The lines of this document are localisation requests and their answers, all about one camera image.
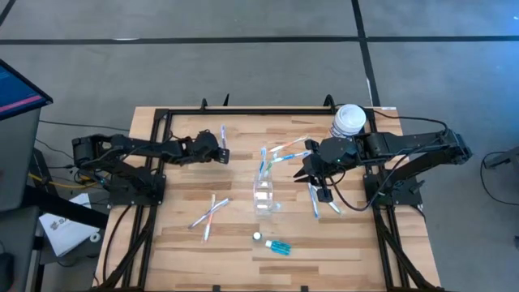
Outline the black desk foot bar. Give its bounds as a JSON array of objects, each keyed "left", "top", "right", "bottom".
[{"left": 22, "top": 184, "right": 109, "bottom": 230}]

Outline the clear plastic square cup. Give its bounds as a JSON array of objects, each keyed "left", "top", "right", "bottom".
[{"left": 253, "top": 174, "right": 277, "bottom": 216}]

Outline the grey furniture leg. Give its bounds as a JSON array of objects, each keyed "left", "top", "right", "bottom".
[{"left": 483, "top": 145, "right": 519, "bottom": 170}]

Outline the computer monitor blue screen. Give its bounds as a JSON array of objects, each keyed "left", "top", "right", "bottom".
[{"left": 0, "top": 58, "right": 54, "bottom": 122}]

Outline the blue and white tube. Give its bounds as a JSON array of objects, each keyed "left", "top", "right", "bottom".
[{"left": 264, "top": 238, "right": 292, "bottom": 256}]

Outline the yellow Lysol wipes canister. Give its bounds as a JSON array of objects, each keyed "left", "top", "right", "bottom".
[{"left": 328, "top": 103, "right": 368, "bottom": 139}]

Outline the black right camera cable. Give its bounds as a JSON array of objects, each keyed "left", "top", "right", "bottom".
[{"left": 327, "top": 103, "right": 450, "bottom": 212}]

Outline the black floor cable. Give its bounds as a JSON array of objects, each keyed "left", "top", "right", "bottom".
[
  {"left": 479, "top": 151, "right": 519, "bottom": 207},
  {"left": 38, "top": 118, "right": 131, "bottom": 133}
]

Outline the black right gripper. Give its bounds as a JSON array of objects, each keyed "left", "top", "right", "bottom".
[{"left": 293, "top": 140, "right": 333, "bottom": 204}]

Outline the yellow cable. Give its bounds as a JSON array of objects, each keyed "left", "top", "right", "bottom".
[{"left": 27, "top": 172, "right": 107, "bottom": 191}]

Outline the white paper booklet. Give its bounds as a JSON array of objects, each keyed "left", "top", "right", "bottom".
[{"left": 38, "top": 192, "right": 101, "bottom": 258}]

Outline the black aluminium rig frame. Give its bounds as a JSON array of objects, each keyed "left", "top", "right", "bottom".
[{"left": 95, "top": 93, "right": 441, "bottom": 292}]

